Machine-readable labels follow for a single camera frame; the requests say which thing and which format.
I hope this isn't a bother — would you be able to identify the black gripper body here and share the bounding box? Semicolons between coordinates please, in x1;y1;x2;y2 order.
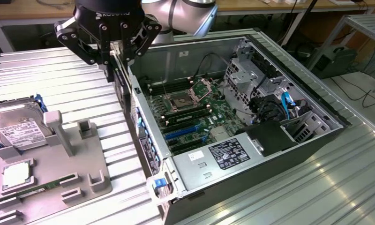
73;0;146;44

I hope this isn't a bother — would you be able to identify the wooden desk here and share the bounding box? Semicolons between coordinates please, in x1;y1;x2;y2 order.
0;0;375;53

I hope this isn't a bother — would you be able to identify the black RAM slot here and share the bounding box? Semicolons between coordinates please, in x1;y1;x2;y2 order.
161;107;212;121
160;105;211;119
149;84;195;97
148;82;192;94

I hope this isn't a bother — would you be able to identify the metal socket cover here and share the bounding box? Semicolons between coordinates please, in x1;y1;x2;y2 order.
188;78;215;96

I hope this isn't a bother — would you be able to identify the CPU socket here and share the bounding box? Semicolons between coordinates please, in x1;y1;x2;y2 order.
167;92;195;111

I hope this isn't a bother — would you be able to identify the metal disk bay cage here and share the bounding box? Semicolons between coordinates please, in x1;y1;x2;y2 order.
223;38;289;99

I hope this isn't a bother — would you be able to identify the installed green RAM stick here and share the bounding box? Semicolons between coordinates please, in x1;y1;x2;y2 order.
167;113;204;124

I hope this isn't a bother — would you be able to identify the green motherboard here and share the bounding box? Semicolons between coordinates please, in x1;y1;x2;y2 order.
142;77;247;157

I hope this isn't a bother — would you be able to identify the hard disk with white label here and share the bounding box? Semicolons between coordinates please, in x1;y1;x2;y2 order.
0;97;49;150

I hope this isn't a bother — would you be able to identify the blue long expansion slot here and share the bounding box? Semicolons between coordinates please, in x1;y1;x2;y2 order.
164;125;204;141

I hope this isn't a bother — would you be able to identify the small silver chipset heatsink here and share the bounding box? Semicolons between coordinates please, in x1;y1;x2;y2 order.
211;126;235;140

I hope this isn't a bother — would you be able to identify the grey parts rack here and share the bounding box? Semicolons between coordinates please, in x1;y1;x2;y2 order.
0;110;113;225

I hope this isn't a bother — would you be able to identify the black plastic air shroud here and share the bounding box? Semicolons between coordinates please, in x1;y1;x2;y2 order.
243;120;297;158

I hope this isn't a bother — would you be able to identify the black floor device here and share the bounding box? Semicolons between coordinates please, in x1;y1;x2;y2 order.
312;45;359;79

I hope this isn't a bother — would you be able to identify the CPU with metal lid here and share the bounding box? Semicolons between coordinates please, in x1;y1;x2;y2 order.
1;163;32;188

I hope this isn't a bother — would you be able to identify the grey power supply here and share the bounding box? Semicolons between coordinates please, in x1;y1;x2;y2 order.
171;133;265;192

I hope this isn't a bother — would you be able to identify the green RAM stick on holder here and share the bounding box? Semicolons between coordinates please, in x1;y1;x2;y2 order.
17;174;70;197

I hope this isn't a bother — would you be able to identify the perforated metal disk bay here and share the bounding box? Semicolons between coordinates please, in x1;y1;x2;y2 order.
280;110;344;143

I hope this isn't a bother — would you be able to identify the aluminium slat table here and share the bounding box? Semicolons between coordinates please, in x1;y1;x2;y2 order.
304;14;375;71

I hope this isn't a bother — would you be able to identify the open PC case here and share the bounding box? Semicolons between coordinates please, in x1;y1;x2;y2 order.
113;32;352;225

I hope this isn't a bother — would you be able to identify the black looped wire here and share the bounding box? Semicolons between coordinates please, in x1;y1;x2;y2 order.
197;53;231;77

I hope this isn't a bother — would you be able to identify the black wire bundle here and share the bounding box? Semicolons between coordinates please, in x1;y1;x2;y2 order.
249;95;284;122

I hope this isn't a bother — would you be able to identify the blue data wire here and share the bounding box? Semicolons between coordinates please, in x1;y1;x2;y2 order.
280;91;295;121

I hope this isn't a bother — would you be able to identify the black floor cable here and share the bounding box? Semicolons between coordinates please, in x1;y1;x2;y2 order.
331;77;375;108

